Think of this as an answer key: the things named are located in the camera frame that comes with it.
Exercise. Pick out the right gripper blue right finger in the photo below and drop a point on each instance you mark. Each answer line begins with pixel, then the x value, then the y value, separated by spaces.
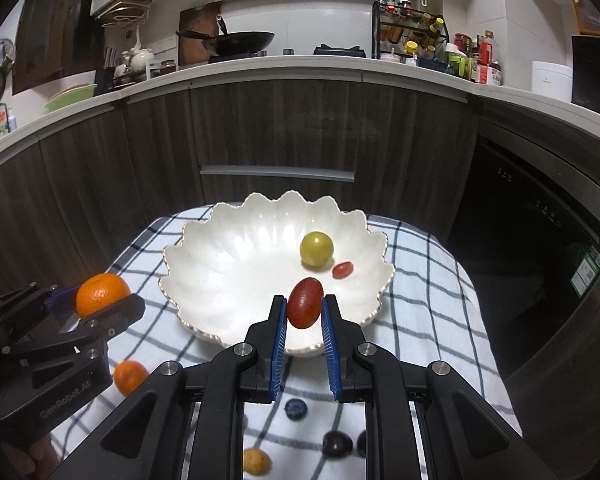
pixel 421 421

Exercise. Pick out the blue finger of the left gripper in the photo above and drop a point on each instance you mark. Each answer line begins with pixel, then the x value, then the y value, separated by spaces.
pixel 62 298
pixel 108 322

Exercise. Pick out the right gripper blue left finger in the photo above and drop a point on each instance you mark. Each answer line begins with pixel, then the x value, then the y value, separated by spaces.
pixel 187 422

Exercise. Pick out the orange mandarin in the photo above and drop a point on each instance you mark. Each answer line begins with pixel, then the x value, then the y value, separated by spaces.
pixel 128 375
pixel 100 291

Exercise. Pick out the person left hand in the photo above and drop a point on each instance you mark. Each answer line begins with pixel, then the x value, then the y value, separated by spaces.
pixel 38 462

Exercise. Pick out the brown longan lower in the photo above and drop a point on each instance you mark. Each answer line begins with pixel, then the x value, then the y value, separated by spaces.
pixel 256 462

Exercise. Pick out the blueberry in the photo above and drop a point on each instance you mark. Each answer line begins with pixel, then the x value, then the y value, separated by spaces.
pixel 296 409

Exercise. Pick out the black white checked cloth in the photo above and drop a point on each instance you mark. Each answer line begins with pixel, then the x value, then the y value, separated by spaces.
pixel 429 312

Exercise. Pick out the white scalloped ceramic bowl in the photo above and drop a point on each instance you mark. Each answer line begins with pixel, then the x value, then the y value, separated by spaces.
pixel 224 272

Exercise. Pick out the green plastic basin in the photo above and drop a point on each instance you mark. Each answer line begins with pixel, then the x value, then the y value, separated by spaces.
pixel 70 96

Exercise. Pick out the small red cherry tomato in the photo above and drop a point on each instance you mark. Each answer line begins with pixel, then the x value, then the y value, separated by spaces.
pixel 342 270

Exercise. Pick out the black built-in dishwasher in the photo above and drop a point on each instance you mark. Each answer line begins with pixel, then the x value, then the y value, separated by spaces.
pixel 520 237

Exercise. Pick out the green round fruit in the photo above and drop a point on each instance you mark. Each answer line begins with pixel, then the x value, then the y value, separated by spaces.
pixel 316 249

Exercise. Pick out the white teapot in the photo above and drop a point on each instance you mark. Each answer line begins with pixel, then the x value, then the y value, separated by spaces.
pixel 139 59

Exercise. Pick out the black wok pan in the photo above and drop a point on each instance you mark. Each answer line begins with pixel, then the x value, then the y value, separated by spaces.
pixel 227 43

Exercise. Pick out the black gas stove grate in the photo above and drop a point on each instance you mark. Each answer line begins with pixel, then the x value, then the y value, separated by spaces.
pixel 352 52

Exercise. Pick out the red sauce bottle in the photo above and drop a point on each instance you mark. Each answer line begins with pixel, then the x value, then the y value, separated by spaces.
pixel 489 70

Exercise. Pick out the black microwave oven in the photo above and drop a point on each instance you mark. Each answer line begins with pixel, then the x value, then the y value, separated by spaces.
pixel 586 72

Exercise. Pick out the black spice rack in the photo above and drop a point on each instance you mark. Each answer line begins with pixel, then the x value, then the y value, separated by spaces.
pixel 395 23

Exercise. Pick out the silver drawer handle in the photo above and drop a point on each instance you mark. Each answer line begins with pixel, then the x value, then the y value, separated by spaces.
pixel 278 172

